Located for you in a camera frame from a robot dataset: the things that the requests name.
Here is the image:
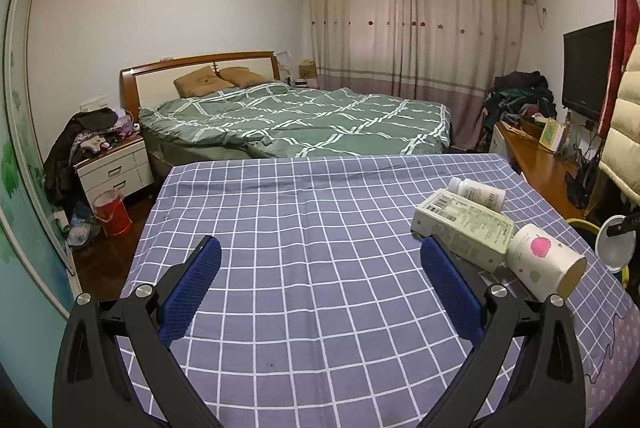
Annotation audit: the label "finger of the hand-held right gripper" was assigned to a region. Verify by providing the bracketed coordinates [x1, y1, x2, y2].
[606, 214, 640, 239]

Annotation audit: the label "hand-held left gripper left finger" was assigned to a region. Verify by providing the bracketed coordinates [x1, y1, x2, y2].
[52, 235, 223, 428]

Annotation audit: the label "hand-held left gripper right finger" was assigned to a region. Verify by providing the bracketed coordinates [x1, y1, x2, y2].
[420, 235, 587, 428]

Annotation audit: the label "yellow-rimmed trash bin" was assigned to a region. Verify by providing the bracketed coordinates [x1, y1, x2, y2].
[565, 218, 640, 293]

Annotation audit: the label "pale green carton box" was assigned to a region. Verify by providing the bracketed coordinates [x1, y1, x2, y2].
[411, 189, 516, 273]

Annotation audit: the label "paper cup with pink apple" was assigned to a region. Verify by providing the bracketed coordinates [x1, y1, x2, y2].
[505, 224, 588, 302]

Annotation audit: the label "cream puffer jacket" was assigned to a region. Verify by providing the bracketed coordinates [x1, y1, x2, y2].
[599, 52, 640, 209]

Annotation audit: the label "white pill bottle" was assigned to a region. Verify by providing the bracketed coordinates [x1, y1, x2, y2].
[447, 177, 507, 211]

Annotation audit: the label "long wooden desk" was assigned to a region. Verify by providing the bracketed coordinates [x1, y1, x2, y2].
[492, 120, 601, 221]

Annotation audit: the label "red bucket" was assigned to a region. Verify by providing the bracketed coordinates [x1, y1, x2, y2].
[92, 189, 133, 239]

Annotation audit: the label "green framed card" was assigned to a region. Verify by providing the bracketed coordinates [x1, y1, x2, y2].
[539, 118, 566, 152]

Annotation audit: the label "grey-blue checked tablecloth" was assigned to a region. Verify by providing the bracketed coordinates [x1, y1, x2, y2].
[120, 153, 631, 428]

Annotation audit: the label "clear plastic bags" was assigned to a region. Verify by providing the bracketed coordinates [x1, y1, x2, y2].
[60, 203, 103, 249]

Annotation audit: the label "purple patterned cloth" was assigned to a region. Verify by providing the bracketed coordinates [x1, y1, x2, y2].
[585, 303, 640, 428]

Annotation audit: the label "white wooden nightstand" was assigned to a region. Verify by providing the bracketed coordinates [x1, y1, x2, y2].
[74, 137, 155, 209]

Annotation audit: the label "black flat television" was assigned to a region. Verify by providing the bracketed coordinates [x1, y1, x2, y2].
[562, 20, 616, 123]

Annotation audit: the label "pile of dark clothes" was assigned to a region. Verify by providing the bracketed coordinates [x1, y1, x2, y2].
[482, 70, 557, 141]

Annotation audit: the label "pile of mixed clothes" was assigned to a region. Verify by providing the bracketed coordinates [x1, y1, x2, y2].
[75, 108, 143, 153]

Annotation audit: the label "dark brown jacket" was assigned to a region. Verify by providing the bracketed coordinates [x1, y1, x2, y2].
[44, 109, 118, 209]

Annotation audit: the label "green checked duvet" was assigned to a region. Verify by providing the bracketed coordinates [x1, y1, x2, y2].
[137, 82, 451, 159]

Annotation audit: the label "red hanging cloth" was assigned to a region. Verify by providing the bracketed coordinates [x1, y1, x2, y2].
[597, 0, 640, 139]

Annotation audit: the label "brown pillow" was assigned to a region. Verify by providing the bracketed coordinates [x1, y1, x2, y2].
[218, 66, 273, 88]
[173, 66, 235, 97]

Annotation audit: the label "wooden bed with headboard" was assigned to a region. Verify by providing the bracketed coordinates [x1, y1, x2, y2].
[119, 50, 453, 179]

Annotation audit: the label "wardrobe door with green print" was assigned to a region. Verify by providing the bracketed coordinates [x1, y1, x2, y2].
[0, 0, 76, 319]

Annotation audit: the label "white bedside lamp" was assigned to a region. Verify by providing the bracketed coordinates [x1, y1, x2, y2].
[275, 50, 293, 81]

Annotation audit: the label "beige and mauve curtain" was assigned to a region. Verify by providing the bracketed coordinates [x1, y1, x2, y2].
[307, 0, 526, 153]

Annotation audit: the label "black cables bundle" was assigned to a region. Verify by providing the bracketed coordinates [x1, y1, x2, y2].
[565, 143, 601, 209]

